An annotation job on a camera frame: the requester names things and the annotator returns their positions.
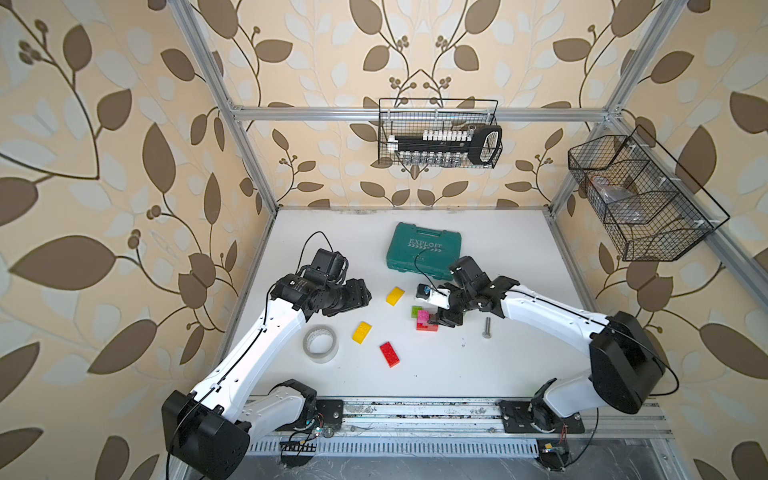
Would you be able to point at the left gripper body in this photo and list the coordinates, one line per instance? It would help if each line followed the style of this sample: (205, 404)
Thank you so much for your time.
(343, 296)

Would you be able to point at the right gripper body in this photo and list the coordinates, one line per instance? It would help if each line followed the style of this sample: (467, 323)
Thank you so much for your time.
(460, 302)

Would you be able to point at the red lego brick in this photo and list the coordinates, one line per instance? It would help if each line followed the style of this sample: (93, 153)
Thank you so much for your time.
(426, 327)
(389, 354)

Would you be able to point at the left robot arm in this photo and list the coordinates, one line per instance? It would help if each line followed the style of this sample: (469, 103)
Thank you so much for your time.
(210, 428)

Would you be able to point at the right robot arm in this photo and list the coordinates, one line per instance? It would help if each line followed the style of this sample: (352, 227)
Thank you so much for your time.
(624, 365)

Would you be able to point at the yellow lego brick lower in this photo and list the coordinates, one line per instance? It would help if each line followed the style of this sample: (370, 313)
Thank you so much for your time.
(361, 332)

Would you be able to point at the yellow lego brick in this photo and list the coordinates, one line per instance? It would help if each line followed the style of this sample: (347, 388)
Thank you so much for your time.
(394, 296)
(361, 332)

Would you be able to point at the yellow lego brick upper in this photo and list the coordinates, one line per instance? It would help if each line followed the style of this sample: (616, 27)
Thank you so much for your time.
(394, 296)

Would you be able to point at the steel hex bolt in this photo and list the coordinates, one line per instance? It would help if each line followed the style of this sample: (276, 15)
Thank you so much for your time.
(486, 334)

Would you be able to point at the clear tape roll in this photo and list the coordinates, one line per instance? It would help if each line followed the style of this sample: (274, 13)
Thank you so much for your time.
(320, 344)

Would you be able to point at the green tool case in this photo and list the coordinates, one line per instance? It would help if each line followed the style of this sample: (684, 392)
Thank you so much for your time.
(416, 249)

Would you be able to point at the clear plastic bag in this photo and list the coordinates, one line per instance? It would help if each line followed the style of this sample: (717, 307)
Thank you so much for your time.
(617, 204)

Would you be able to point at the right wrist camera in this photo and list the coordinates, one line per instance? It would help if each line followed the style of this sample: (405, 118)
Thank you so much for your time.
(437, 297)

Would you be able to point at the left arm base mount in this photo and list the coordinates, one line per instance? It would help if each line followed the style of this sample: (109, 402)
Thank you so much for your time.
(326, 414)

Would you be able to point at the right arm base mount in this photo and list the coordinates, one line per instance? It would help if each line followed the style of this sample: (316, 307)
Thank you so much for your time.
(524, 417)

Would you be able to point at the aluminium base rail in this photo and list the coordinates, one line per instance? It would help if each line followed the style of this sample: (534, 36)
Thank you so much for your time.
(480, 417)

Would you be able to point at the black socket set rail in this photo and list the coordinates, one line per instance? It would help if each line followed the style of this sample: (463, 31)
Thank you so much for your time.
(479, 146)

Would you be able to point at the back wire basket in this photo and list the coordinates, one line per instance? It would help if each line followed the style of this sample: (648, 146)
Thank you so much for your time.
(411, 116)

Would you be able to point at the wire basket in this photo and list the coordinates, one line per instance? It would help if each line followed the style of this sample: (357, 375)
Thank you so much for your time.
(652, 206)
(411, 116)

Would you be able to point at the right wire basket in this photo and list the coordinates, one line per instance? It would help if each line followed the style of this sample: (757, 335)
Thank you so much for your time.
(652, 206)

